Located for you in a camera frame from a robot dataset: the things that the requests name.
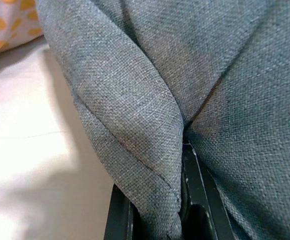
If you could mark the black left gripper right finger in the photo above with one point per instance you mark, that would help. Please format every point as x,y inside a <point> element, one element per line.
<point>197,190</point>

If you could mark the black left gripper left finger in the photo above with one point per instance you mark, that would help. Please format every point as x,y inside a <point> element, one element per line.
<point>121,217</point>

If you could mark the yellow dotted white cloth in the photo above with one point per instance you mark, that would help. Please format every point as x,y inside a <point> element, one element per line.
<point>5,25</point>

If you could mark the grey fabric pillow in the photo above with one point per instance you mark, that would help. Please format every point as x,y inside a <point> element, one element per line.
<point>184,75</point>

